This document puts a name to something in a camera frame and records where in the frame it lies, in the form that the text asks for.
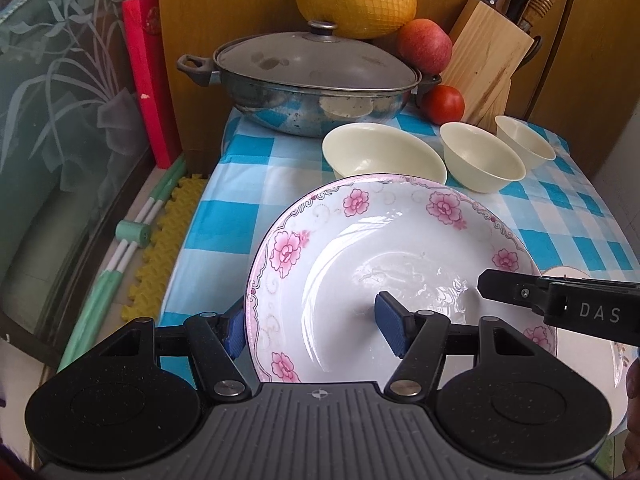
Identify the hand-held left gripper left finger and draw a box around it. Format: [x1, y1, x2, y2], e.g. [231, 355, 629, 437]
[95, 307, 253, 403]

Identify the etched glass door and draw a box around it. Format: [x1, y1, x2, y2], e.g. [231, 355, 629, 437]
[0, 0, 161, 348]

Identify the red apple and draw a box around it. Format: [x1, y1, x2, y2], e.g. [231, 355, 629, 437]
[397, 18, 453, 77]

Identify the wooden knife block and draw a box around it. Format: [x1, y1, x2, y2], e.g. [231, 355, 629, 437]
[440, 0, 536, 131]

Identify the large cream bowl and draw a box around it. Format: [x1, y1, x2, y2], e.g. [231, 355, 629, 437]
[321, 122, 447, 186]

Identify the steel pot with handles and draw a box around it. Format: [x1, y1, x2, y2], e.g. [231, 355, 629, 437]
[176, 52, 443, 139]

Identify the brown wooden knife handle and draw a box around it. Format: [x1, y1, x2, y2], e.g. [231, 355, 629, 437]
[517, 0, 558, 32]

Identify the blue checked tablecloth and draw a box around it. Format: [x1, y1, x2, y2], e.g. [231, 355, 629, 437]
[57, 102, 640, 441]

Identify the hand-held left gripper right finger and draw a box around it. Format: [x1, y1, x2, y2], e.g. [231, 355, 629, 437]
[374, 291, 558, 397]

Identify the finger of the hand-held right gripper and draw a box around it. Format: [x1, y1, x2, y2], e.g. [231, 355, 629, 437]
[476, 269, 551, 315]

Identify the glass pot lid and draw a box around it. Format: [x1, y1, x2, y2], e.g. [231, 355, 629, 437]
[212, 20, 421, 94]

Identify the wooden cabinet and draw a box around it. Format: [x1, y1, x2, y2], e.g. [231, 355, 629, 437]
[156, 0, 640, 181]

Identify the yellow foam mat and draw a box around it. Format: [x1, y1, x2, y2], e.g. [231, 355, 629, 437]
[121, 174, 208, 322]

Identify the red board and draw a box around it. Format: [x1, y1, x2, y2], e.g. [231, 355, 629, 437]
[122, 0, 184, 170]

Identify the black scissors handle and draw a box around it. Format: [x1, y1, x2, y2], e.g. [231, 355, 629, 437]
[522, 35, 544, 68]

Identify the small cream bowl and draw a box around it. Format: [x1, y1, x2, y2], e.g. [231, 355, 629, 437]
[495, 115, 557, 171]
[440, 122, 527, 195]

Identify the large pink floral plate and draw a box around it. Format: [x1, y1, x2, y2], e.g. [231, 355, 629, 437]
[244, 174, 558, 385]

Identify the red tomato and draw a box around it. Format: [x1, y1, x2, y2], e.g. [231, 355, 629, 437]
[420, 85, 466, 126]

